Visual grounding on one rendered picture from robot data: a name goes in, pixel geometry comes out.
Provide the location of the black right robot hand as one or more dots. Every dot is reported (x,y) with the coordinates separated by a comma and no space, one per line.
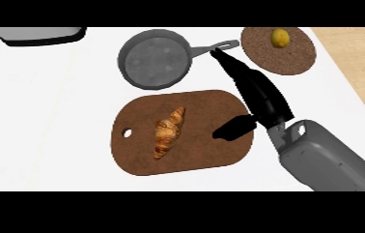
(259,88)

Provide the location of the grey frying pan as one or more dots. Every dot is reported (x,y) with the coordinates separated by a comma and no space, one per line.
(154,59)

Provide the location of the yellow lemon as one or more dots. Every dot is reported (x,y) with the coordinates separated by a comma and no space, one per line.
(279,38)

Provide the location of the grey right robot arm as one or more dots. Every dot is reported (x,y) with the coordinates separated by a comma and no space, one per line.
(318,159)

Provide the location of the brown wooden cutting board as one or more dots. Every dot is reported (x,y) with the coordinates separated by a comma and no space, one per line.
(189,133)

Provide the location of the golden brown croissant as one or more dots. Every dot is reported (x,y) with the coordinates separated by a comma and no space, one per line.
(167,133)

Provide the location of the round brown cork placemat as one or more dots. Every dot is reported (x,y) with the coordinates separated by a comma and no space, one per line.
(279,54)

